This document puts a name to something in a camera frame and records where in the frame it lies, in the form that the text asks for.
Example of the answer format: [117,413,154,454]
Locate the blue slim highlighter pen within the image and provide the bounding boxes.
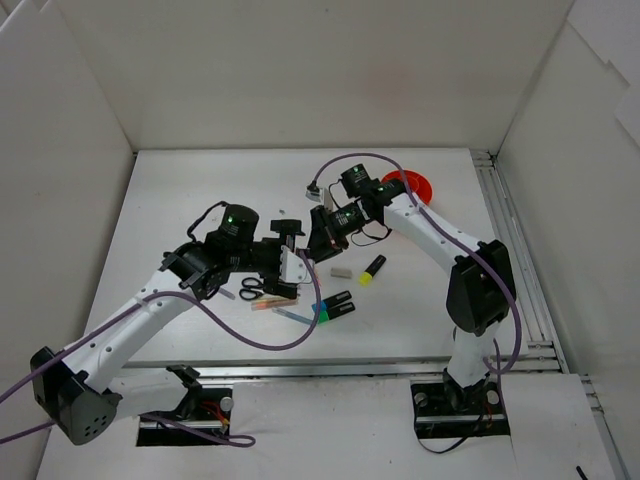
[272,307,314,325]

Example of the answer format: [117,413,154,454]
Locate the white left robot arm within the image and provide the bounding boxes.
[30,203,306,445]

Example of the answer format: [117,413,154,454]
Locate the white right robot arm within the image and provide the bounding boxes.
[307,165,516,412]

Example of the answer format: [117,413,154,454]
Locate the orange slim highlighter pen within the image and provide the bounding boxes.
[251,299,300,313]

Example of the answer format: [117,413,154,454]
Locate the grey white eraser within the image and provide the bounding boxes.
[330,267,353,279]

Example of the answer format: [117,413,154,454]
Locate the purple slim highlighter pen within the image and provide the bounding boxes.
[218,287,236,300]

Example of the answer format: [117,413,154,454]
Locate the blue capped black highlighter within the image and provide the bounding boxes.
[311,290,352,312]

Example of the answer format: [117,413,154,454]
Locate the yellow capped black highlighter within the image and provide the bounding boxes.
[358,255,387,287]

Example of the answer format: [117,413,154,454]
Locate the green capped black highlighter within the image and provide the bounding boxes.
[318,302,356,324]

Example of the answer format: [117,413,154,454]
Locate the orange round divided container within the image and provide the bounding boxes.
[382,170,433,206]

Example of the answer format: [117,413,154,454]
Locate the black handled scissors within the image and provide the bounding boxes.
[239,277,264,301]

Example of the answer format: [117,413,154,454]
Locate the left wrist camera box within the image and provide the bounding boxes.
[279,245,308,284]

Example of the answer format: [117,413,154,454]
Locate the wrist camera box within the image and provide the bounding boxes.
[305,183,335,212]
[279,245,308,284]

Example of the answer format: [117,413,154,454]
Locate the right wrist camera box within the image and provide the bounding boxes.
[305,183,335,212]

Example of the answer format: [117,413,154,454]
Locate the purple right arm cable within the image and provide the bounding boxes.
[312,152,525,391]

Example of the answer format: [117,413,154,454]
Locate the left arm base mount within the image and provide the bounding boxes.
[136,365,234,447]

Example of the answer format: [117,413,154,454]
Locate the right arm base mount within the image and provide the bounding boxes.
[411,381,511,440]

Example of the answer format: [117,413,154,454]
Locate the aluminium rail frame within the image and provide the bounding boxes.
[119,150,624,479]

